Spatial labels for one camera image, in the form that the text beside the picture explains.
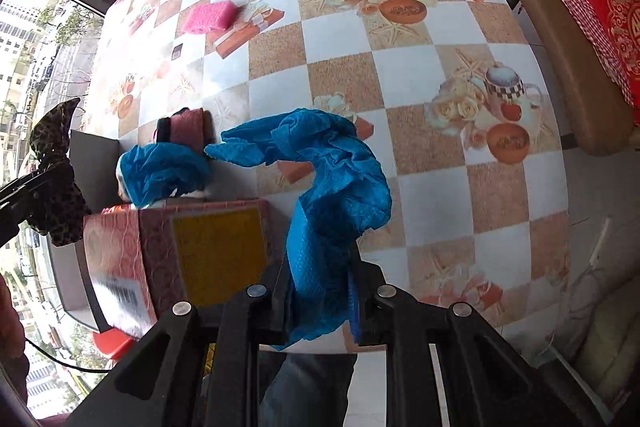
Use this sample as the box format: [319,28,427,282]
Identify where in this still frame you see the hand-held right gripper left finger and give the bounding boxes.
[67,256,297,427]

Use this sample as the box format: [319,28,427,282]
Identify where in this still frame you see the red patterned cushion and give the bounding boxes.
[581,0,640,81]

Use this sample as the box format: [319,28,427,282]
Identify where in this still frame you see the white cardboard box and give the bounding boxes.
[49,129,123,329]

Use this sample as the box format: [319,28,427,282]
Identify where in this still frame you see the person's jeans leg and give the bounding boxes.
[259,346,359,427]

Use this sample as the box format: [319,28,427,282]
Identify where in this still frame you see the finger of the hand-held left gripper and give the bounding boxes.
[0,158,69,249]

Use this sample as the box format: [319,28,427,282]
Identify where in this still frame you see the red yellow tissue box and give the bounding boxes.
[81,198,274,344]

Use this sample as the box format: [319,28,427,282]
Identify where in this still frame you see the red plastic stool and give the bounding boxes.
[91,328,137,361]

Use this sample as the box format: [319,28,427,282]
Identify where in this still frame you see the brown chair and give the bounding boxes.
[508,0,640,158]

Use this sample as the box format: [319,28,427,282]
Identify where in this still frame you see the red checkered cloth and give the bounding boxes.
[551,0,640,128]

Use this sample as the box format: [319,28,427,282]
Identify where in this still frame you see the person's left forearm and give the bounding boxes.
[0,272,29,408]

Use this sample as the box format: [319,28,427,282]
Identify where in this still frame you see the pink black knitted sock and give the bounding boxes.
[154,107,217,148]

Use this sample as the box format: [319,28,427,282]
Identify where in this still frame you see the leopard print scrunchie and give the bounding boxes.
[27,97,94,249]

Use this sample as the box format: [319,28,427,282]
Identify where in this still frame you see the black cable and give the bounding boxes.
[20,331,112,374]

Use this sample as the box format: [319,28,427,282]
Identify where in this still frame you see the pink knitted cloth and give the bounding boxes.
[180,0,242,36]

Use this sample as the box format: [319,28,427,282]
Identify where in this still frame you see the blue cloth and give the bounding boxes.
[117,142,212,209]
[204,107,394,354]

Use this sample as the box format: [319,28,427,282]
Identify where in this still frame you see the checkered printed tablecloth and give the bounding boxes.
[81,0,572,356]

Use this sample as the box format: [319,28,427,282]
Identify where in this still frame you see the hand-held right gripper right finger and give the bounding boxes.
[349,247,608,427]

